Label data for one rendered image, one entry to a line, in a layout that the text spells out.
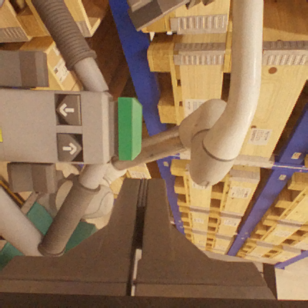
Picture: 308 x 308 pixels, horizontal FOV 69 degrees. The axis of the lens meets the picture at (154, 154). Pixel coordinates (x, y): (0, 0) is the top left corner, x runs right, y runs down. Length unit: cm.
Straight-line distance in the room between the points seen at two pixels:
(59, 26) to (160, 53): 82
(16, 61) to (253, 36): 40
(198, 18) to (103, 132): 77
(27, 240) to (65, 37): 28
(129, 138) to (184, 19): 76
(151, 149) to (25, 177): 60
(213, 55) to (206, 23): 14
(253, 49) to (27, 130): 42
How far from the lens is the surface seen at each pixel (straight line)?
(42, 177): 33
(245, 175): 185
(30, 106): 31
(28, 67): 32
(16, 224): 40
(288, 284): 588
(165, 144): 84
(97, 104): 28
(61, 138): 30
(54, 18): 32
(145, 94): 135
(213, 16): 99
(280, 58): 109
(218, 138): 56
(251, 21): 52
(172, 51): 109
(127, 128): 29
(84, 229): 111
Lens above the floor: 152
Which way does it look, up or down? 15 degrees down
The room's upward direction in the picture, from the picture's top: 96 degrees clockwise
